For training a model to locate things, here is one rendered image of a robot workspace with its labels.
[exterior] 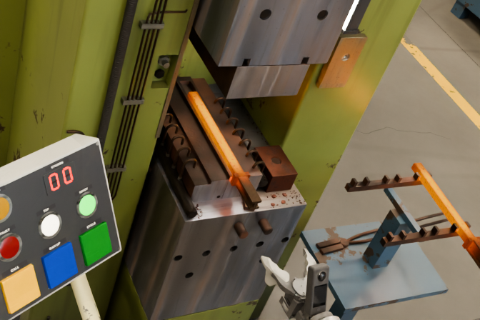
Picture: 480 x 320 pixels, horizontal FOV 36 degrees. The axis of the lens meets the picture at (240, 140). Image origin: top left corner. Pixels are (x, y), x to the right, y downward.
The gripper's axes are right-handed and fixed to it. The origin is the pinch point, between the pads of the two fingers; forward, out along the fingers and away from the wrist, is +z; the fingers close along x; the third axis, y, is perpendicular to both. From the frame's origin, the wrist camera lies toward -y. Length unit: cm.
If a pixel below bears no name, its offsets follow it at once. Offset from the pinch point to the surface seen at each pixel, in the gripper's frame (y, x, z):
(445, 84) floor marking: 100, 253, 173
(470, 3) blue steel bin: 84, 323, 244
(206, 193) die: 5.9, -8.3, 26.4
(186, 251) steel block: 21.1, -12.7, 20.4
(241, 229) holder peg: 12.0, 0.1, 17.7
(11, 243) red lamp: -10, -64, 7
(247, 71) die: -35.0, -9.6, 26.4
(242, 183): -1.0, -1.5, 22.6
